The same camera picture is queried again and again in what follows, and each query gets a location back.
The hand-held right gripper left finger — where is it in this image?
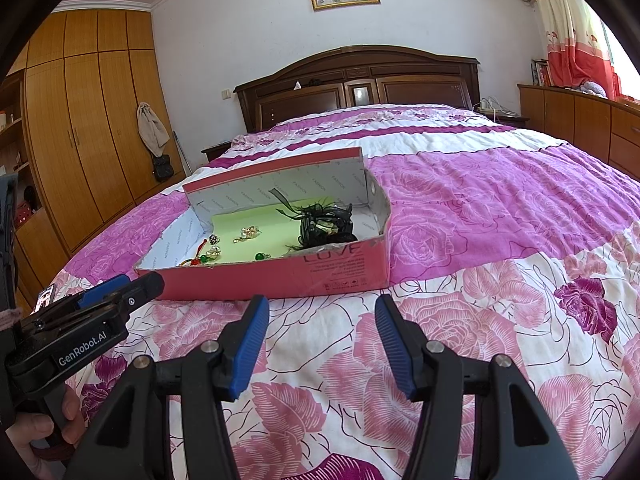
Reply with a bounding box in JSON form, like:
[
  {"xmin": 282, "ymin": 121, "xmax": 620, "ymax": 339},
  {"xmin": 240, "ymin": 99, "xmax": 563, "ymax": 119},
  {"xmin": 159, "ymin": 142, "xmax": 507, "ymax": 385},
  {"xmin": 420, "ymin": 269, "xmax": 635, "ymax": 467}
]
[{"xmin": 72, "ymin": 294, "xmax": 271, "ymax": 480}]

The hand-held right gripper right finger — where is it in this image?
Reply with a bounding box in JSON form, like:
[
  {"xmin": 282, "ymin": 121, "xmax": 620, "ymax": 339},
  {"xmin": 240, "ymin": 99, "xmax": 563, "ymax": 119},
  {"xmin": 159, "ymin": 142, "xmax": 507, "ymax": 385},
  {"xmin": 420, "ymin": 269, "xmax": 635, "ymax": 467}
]
[{"xmin": 374, "ymin": 293, "xmax": 614, "ymax": 480}]

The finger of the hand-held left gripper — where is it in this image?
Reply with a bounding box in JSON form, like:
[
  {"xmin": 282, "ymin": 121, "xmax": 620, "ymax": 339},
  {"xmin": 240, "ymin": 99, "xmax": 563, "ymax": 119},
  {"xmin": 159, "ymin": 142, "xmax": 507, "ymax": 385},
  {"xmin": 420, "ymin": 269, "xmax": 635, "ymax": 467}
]
[
  {"xmin": 74, "ymin": 273, "xmax": 129, "ymax": 310},
  {"xmin": 107, "ymin": 271, "xmax": 166, "ymax": 317}
]

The pink cardboard box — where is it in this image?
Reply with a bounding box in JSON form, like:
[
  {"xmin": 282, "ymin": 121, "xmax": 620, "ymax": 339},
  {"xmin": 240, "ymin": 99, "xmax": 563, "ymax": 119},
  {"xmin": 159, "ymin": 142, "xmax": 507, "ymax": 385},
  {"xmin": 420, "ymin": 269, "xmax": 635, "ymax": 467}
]
[{"xmin": 133, "ymin": 147, "xmax": 392, "ymax": 301}]

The black feather hair accessory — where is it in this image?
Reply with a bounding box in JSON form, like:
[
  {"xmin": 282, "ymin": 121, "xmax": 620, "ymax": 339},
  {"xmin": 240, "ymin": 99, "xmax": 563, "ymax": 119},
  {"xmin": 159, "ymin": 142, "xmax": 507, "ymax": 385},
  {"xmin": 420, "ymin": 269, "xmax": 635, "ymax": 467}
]
[{"xmin": 271, "ymin": 187, "xmax": 359, "ymax": 252}]

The person's left hand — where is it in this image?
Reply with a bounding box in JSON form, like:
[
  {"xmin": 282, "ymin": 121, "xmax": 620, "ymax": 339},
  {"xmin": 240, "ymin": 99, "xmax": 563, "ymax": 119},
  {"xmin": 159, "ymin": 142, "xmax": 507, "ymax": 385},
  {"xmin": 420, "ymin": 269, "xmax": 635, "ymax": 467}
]
[{"xmin": 4, "ymin": 385, "xmax": 87, "ymax": 480}]

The black hanging bag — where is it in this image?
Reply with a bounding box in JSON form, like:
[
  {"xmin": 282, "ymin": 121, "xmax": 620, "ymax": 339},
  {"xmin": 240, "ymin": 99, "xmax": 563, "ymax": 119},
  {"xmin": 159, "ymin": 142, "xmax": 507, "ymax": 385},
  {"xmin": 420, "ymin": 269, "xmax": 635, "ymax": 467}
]
[{"xmin": 152, "ymin": 153, "xmax": 175, "ymax": 184}]

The green paper liner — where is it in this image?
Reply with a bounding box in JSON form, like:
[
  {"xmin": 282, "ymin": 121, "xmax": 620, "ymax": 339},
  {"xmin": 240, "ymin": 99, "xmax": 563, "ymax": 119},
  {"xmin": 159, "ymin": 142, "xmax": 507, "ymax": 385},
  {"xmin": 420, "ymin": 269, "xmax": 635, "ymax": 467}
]
[{"xmin": 197, "ymin": 204, "xmax": 322, "ymax": 267}]

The thin pole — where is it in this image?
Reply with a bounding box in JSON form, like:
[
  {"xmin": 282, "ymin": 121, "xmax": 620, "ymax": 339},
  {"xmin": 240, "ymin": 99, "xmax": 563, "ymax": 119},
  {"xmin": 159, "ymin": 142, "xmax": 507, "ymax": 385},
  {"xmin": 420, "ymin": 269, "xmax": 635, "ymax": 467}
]
[{"xmin": 172, "ymin": 130, "xmax": 189, "ymax": 177}]

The dark wooden nightstand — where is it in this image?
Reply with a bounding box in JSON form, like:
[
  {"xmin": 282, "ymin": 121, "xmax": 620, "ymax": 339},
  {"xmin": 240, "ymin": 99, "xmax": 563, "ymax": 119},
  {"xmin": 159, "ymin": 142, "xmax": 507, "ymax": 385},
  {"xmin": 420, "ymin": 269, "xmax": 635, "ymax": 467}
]
[
  {"xmin": 200, "ymin": 140, "xmax": 234, "ymax": 164},
  {"xmin": 472, "ymin": 110, "xmax": 531, "ymax": 129}
]

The hanging white cloth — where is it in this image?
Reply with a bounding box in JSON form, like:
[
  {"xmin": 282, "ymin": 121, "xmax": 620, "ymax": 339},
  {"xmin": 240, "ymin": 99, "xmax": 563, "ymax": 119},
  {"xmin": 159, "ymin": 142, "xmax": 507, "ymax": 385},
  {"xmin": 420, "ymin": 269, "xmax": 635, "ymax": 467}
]
[{"xmin": 137, "ymin": 101, "xmax": 171, "ymax": 159}]

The pink floral bedspread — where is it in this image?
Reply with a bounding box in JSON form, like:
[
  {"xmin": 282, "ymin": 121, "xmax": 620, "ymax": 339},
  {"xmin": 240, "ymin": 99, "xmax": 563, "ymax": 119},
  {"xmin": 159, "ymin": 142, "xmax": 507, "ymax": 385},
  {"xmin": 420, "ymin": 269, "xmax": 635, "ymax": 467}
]
[{"xmin": 50, "ymin": 102, "xmax": 640, "ymax": 480}]

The wooden wardrobe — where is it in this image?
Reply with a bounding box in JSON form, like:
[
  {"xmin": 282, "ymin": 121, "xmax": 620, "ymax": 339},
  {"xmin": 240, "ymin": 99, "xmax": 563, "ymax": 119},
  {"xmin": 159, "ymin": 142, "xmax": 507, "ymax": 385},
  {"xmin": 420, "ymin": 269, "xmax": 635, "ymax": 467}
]
[{"xmin": 22, "ymin": 7, "xmax": 189, "ymax": 257}]

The dark wooden headboard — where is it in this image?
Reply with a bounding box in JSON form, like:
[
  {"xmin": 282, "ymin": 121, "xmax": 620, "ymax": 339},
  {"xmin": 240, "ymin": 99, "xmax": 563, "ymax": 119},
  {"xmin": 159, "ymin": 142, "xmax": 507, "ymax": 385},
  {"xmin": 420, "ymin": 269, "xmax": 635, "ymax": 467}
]
[{"xmin": 233, "ymin": 44, "xmax": 481, "ymax": 136}]

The long wooden cabinet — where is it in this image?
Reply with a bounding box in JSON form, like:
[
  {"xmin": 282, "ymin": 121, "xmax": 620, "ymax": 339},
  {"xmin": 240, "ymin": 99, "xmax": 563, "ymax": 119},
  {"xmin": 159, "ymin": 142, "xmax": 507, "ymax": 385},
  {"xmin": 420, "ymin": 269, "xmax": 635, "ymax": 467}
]
[{"xmin": 517, "ymin": 82, "xmax": 640, "ymax": 182}]

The row of books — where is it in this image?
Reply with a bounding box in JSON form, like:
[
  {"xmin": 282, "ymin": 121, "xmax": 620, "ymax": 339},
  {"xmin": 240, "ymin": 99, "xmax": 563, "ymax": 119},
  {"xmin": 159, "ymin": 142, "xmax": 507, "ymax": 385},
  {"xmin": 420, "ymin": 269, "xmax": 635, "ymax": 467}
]
[{"xmin": 530, "ymin": 58, "xmax": 554, "ymax": 87}]

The window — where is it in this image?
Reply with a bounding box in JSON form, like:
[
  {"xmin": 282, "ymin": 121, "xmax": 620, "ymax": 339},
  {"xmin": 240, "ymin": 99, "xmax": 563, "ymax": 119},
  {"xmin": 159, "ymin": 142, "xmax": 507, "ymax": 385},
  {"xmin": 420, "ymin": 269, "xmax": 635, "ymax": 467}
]
[{"xmin": 600, "ymin": 17, "xmax": 640, "ymax": 107}]

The red and cream curtain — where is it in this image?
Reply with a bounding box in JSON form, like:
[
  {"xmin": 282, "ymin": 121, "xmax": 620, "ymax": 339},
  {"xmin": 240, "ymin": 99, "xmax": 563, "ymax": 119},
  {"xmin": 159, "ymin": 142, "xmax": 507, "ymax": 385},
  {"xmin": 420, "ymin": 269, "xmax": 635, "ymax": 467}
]
[{"xmin": 520, "ymin": 0, "xmax": 622, "ymax": 101}]

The red string bracelet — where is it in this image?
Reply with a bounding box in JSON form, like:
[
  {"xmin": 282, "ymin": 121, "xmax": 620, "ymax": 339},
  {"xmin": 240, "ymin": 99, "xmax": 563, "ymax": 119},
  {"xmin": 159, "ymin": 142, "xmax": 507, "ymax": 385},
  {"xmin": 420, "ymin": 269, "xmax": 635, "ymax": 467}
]
[{"xmin": 177, "ymin": 239, "xmax": 211, "ymax": 267}]

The white power strip with cables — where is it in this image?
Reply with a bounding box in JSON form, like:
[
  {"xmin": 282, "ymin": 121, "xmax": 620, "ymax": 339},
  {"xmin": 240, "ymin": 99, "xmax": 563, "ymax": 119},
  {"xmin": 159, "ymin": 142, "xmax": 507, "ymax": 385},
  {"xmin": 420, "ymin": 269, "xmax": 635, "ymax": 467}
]
[{"xmin": 474, "ymin": 97, "xmax": 517, "ymax": 116}]

